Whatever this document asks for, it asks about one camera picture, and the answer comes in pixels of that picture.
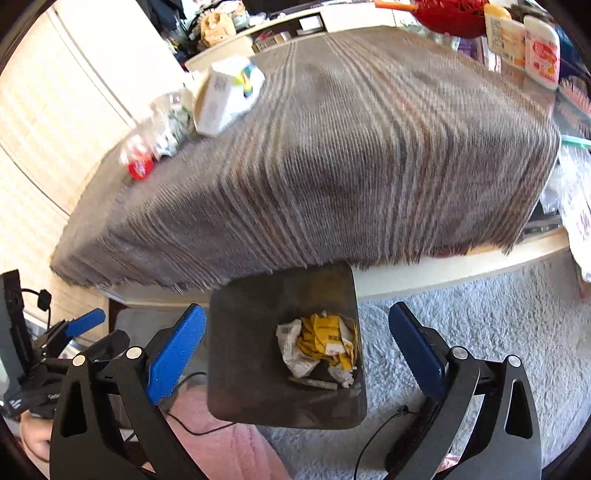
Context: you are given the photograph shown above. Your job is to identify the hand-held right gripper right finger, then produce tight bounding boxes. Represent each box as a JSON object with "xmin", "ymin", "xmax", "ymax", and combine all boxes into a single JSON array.
[{"xmin": 388, "ymin": 302, "xmax": 543, "ymax": 480}]

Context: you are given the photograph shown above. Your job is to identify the person's left hand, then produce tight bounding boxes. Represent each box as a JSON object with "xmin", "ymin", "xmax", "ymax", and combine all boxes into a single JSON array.
[{"xmin": 20, "ymin": 411, "xmax": 52, "ymax": 463}]

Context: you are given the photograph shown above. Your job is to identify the yellow plush toy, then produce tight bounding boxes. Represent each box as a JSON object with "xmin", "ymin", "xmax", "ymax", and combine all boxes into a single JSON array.
[{"xmin": 201, "ymin": 11, "xmax": 236, "ymax": 47}]

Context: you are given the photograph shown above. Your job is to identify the yellow printed paper wrappers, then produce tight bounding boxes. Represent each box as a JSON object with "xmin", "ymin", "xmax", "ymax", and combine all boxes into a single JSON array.
[{"xmin": 295, "ymin": 311, "xmax": 361, "ymax": 372}]

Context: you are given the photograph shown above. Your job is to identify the dark grey trash bin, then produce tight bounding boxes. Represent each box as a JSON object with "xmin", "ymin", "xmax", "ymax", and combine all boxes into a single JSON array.
[{"xmin": 206, "ymin": 262, "xmax": 370, "ymax": 430}]

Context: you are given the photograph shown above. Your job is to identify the red plastic basket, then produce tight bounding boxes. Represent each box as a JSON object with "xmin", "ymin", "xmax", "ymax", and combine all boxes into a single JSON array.
[{"xmin": 413, "ymin": 0, "xmax": 490, "ymax": 38}]

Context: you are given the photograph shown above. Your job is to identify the woven sliding door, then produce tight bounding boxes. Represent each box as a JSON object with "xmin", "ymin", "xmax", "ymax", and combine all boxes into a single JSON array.
[
  {"xmin": 50, "ymin": 0, "xmax": 185, "ymax": 124},
  {"xmin": 0, "ymin": 9, "xmax": 136, "ymax": 324}
]

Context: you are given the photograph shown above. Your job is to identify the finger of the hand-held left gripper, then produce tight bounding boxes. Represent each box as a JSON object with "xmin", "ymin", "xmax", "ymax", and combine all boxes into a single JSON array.
[
  {"xmin": 69, "ymin": 329, "xmax": 131, "ymax": 367},
  {"xmin": 32, "ymin": 308, "xmax": 107, "ymax": 354}
]

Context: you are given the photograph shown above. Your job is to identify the yellow cap lotion bottle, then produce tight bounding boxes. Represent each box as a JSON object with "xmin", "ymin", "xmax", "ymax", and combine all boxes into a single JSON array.
[{"xmin": 484, "ymin": 4, "xmax": 513, "ymax": 61}]

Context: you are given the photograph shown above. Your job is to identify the white printed drink carton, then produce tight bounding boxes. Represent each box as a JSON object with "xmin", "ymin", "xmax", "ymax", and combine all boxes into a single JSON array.
[{"xmin": 193, "ymin": 55, "xmax": 266, "ymax": 137}]

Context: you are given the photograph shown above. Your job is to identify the grey plaid blanket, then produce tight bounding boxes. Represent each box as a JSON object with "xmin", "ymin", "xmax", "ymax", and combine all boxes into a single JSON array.
[{"xmin": 50, "ymin": 23, "xmax": 561, "ymax": 292}]

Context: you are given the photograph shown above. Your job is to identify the crumpled white printed paper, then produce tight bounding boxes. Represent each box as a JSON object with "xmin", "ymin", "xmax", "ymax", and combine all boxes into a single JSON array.
[{"xmin": 276, "ymin": 318, "xmax": 324, "ymax": 377}]

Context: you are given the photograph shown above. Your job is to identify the beige grey television cabinet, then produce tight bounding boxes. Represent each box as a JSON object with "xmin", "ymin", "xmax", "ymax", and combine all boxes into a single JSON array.
[{"xmin": 185, "ymin": 0, "xmax": 416, "ymax": 71}]

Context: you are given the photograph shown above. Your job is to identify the thin white paper stick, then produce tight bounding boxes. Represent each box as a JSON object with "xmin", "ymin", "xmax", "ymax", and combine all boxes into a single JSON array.
[{"xmin": 288, "ymin": 376, "xmax": 340, "ymax": 391}]

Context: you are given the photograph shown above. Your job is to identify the small crumpled white paper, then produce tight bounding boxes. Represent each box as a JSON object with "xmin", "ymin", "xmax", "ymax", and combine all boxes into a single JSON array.
[{"xmin": 325, "ymin": 364, "xmax": 358, "ymax": 388}]

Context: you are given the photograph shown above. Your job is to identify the white pink print bottle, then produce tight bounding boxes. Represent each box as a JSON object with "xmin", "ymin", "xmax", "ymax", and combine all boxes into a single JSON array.
[{"xmin": 524, "ymin": 16, "xmax": 561, "ymax": 90}]

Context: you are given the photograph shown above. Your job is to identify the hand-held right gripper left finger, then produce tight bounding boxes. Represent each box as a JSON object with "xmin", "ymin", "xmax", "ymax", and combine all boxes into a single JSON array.
[{"xmin": 48, "ymin": 304, "xmax": 207, "ymax": 480}]

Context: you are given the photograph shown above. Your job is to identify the pink fleece clothing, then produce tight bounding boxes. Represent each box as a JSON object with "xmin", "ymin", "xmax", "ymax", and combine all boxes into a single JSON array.
[{"xmin": 157, "ymin": 383, "xmax": 291, "ymax": 480}]

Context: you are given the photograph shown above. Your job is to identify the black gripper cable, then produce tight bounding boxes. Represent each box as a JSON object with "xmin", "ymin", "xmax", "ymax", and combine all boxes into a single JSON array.
[{"xmin": 21, "ymin": 288, "xmax": 52, "ymax": 333}]

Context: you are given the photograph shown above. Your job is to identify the beige round table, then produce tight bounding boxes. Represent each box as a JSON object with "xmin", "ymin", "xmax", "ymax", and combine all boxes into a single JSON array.
[{"xmin": 97, "ymin": 46, "xmax": 591, "ymax": 311}]

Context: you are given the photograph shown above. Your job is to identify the grey fluffy rug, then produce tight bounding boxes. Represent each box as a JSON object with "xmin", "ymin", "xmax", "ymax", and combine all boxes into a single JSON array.
[{"xmin": 259, "ymin": 251, "xmax": 591, "ymax": 480}]

